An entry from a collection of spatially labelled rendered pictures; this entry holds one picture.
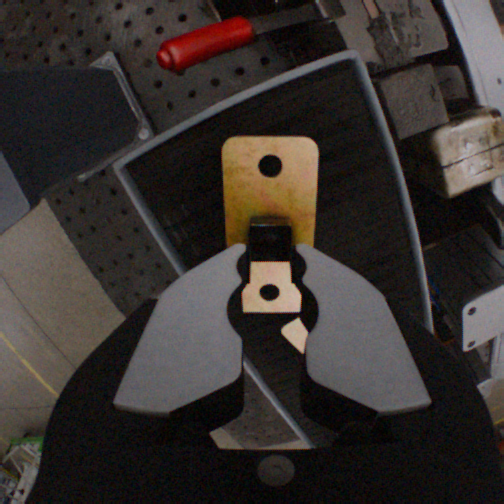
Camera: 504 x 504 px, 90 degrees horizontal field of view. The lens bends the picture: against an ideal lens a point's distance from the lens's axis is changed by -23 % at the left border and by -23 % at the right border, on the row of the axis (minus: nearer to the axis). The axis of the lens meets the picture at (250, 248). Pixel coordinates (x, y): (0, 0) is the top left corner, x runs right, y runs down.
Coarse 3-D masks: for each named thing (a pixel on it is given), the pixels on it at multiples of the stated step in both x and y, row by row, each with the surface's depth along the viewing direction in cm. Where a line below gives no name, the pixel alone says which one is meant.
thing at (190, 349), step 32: (224, 256) 11; (192, 288) 10; (224, 288) 10; (160, 320) 8; (192, 320) 8; (224, 320) 8; (160, 352) 7; (192, 352) 7; (224, 352) 7; (128, 384) 6; (160, 384) 6; (192, 384) 6; (224, 384) 6; (160, 416) 6; (192, 416) 6; (224, 416) 7
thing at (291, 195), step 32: (224, 160) 13; (256, 160) 13; (288, 160) 12; (224, 192) 13; (256, 192) 13; (288, 192) 13; (256, 224) 13; (288, 224) 13; (256, 256) 13; (288, 256) 13; (256, 288) 15; (288, 288) 15
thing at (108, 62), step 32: (96, 64) 50; (0, 96) 23; (32, 96) 28; (64, 96) 35; (96, 96) 43; (128, 96) 53; (0, 128) 22; (32, 128) 28; (64, 128) 34; (96, 128) 41; (128, 128) 52; (0, 160) 22; (32, 160) 27; (64, 160) 34; (96, 160) 44; (0, 192) 24; (32, 192) 25; (0, 224) 25
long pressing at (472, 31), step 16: (448, 0) 21; (464, 0) 21; (480, 0) 21; (448, 16) 23; (464, 16) 22; (480, 16) 22; (448, 32) 24; (464, 32) 23; (480, 32) 23; (496, 32) 22; (464, 48) 24; (480, 48) 24; (496, 48) 23; (464, 64) 25; (480, 64) 25; (496, 64) 24; (464, 80) 27; (480, 80) 25; (496, 80) 25; (480, 96) 26; (496, 96) 26; (496, 192) 31; (496, 336) 42; (496, 352) 44; (496, 368) 47
